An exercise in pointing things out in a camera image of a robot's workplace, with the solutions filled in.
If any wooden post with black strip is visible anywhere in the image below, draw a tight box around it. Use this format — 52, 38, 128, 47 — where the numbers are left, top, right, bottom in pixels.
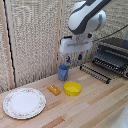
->
0, 0, 16, 90

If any orange rectangular block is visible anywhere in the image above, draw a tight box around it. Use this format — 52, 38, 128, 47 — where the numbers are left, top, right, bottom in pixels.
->
46, 84, 62, 96

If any plain wooden post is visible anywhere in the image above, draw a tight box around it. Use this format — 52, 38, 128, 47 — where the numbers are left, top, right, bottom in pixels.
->
54, 0, 66, 76

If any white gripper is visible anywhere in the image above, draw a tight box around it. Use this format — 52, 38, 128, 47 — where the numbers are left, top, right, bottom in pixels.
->
59, 34, 94, 65

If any blue plastic cup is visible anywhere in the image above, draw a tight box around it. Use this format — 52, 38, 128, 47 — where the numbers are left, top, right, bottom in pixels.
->
57, 64, 71, 82

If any black wire oven rack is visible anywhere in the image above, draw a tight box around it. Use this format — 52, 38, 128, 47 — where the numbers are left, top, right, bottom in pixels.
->
79, 63, 112, 85

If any yellow plastic bowl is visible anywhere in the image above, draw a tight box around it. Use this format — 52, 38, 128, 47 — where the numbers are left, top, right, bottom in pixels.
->
63, 81, 83, 97

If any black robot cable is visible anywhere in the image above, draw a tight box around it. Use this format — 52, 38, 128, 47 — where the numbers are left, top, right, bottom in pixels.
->
92, 25, 128, 43

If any white floral-rim plate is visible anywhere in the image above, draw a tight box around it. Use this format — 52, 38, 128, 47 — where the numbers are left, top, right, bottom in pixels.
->
2, 87, 47, 120

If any black dish rack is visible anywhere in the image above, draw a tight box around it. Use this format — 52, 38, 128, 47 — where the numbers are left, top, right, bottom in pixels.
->
92, 36, 128, 80

